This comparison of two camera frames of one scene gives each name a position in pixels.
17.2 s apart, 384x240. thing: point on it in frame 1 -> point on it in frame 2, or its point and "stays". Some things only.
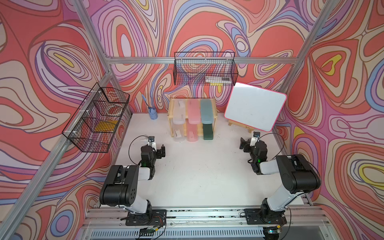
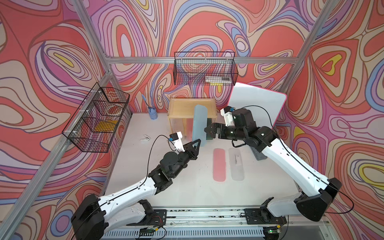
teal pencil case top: (207, 111) -> (200, 122)
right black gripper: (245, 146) -> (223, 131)
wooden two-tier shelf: (192, 116) stays
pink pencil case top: (194, 111) -> (219, 172)
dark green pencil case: (208, 131) stays
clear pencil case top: (179, 111) -> (236, 166)
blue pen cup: (153, 112) stays
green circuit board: (147, 231) stays
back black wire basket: (212, 68) stays
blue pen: (145, 100) stays
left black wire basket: (93, 124) stays
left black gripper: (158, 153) -> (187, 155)
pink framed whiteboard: (256, 107) stays
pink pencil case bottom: (192, 132) stays
